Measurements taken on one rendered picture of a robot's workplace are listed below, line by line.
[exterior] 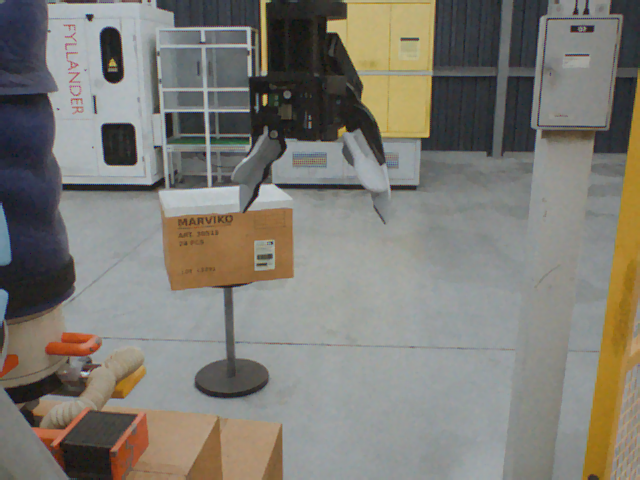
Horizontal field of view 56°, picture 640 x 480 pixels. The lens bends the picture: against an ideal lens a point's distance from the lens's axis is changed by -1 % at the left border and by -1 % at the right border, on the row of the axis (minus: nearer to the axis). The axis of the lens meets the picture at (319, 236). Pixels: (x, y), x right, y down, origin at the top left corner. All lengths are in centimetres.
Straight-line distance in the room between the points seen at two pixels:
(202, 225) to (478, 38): 921
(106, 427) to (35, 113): 49
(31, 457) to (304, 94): 35
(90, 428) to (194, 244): 210
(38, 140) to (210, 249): 194
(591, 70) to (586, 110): 10
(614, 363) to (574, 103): 72
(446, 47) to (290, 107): 1096
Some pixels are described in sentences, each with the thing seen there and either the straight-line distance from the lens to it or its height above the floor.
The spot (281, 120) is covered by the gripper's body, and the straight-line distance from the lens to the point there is 54.
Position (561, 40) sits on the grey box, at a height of 170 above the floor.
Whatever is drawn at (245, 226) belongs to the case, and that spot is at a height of 90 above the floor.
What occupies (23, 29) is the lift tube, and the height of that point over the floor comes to 169.
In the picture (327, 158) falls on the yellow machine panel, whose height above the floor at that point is 43.
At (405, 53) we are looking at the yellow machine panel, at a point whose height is 179.
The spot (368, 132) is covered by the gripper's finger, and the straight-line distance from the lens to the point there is 57.
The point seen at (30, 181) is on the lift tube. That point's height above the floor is 147.
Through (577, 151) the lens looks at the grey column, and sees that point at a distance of 187.
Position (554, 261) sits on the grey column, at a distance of 193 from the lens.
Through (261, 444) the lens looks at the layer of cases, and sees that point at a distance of 192.
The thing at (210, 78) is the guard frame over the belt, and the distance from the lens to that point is 830.
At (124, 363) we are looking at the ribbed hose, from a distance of 112.
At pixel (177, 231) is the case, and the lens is 285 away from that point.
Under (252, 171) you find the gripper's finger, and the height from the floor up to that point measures 154.
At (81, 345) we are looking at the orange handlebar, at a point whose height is 119.
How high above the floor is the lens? 164
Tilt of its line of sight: 16 degrees down
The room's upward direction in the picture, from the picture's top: straight up
